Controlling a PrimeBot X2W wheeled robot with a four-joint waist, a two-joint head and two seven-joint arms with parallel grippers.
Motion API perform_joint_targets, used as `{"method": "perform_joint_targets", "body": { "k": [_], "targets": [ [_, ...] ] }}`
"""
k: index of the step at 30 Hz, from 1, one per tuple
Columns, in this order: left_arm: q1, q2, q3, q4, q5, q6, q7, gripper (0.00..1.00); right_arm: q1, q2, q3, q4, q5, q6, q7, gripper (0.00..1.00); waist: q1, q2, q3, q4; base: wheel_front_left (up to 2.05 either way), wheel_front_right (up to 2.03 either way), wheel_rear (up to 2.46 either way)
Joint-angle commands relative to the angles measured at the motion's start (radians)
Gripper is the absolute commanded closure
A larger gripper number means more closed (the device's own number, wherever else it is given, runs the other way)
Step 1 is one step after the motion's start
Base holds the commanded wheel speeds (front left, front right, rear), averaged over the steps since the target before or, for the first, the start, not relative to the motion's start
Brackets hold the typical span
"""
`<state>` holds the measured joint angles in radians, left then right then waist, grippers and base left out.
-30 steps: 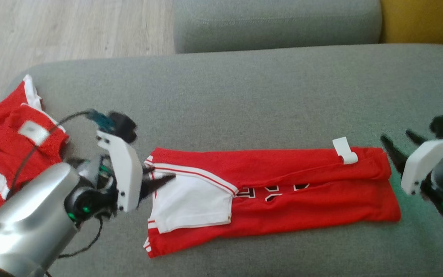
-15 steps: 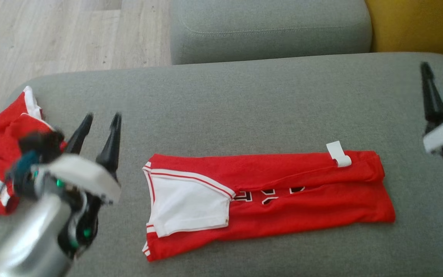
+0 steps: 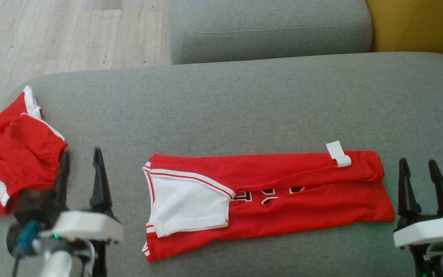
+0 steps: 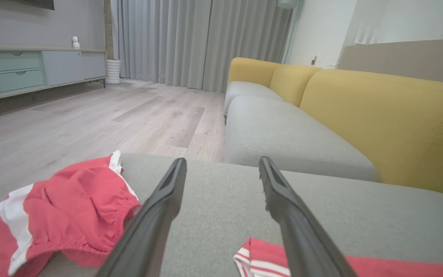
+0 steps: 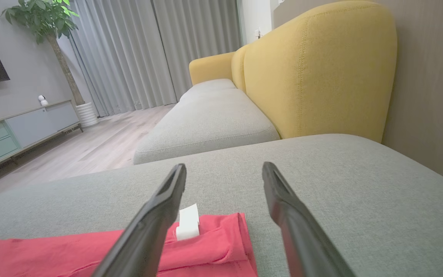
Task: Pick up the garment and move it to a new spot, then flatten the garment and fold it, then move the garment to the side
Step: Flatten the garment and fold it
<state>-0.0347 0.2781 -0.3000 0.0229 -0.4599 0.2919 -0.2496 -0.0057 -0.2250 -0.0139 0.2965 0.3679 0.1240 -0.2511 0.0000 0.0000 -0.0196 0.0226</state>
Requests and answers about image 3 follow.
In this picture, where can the yellow upholstered furniture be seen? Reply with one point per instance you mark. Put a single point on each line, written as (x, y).
(421, 27)

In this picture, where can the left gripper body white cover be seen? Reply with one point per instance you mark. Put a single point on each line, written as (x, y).
(83, 227)

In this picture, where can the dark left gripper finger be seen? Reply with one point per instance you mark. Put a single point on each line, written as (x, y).
(62, 184)
(100, 188)

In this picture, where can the red shorts white stripes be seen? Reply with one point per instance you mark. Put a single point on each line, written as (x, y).
(21, 161)

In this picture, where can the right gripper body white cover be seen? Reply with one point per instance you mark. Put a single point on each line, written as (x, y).
(433, 229)

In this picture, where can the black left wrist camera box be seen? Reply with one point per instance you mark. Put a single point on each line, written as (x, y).
(33, 209)

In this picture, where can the small grey sofa cushion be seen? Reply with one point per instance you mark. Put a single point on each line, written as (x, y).
(271, 30)

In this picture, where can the large grey fabric sofa seat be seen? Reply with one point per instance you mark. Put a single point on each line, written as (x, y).
(244, 107)

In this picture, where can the red basketball jersey white sleeves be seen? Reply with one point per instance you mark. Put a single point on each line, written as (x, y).
(302, 211)

